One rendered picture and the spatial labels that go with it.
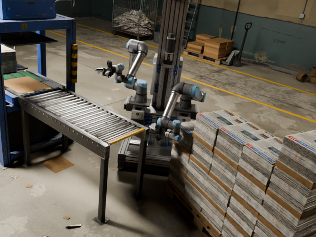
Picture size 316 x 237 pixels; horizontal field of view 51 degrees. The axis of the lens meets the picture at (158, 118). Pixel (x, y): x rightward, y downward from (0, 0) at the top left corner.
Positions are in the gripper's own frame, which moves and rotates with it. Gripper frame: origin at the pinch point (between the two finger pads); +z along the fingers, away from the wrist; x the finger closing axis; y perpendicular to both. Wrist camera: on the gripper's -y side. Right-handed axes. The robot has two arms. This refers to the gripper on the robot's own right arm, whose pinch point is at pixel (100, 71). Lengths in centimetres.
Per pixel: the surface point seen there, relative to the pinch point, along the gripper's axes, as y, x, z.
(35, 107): 52, 48, 29
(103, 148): 40, -48, 46
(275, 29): 17, -32, -702
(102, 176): 67, -52, 46
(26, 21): -19, 90, 8
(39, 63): 53, 133, -54
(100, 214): 107, -58, 46
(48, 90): 55, 75, -13
